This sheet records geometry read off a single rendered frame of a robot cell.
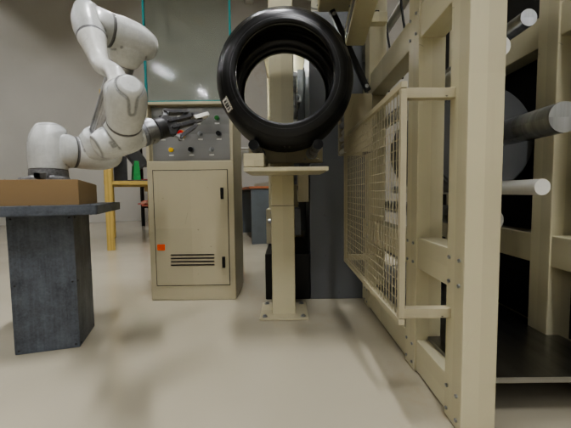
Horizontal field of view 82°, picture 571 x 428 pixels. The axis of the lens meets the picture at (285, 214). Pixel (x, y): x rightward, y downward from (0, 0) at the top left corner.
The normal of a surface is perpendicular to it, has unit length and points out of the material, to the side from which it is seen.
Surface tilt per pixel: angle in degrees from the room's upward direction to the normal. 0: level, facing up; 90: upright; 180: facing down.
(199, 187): 90
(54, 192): 90
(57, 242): 90
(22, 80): 90
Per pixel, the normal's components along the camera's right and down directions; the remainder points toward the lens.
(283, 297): 0.00, 0.07
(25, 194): 0.29, 0.06
